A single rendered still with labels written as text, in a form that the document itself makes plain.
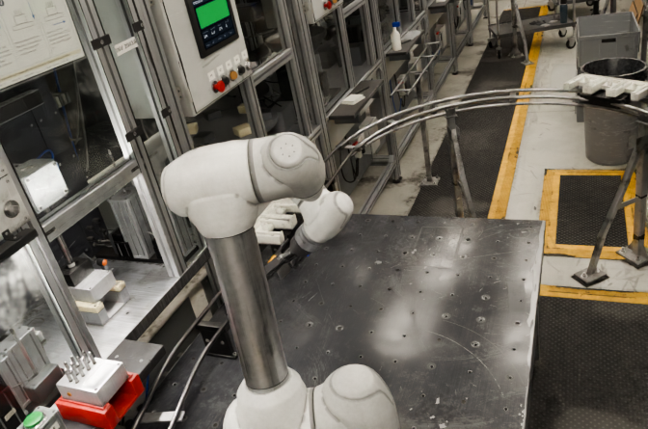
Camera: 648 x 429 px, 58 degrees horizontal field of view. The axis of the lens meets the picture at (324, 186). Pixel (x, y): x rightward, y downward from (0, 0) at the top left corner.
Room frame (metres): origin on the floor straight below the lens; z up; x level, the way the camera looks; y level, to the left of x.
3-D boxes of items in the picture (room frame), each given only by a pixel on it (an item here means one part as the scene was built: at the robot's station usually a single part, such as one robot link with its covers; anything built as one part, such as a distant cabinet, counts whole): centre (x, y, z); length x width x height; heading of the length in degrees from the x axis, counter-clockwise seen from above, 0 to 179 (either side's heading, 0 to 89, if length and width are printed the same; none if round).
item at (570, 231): (2.85, -1.50, 0.01); 1.00 x 0.55 x 0.01; 153
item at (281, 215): (1.96, 0.17, 0.84); 0.36 x 0.14 x 0.10; 153
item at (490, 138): (5.39, -1.92, 0.01); 5.85 x 0.59 x 0.01; 153
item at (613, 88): (2.53, -1.40, 0.84); 0.37 x 0.14 x 0.10; 31
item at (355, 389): (0.97, 0.03, 0.85); 0.18 x 0.16 x 0.22; 85
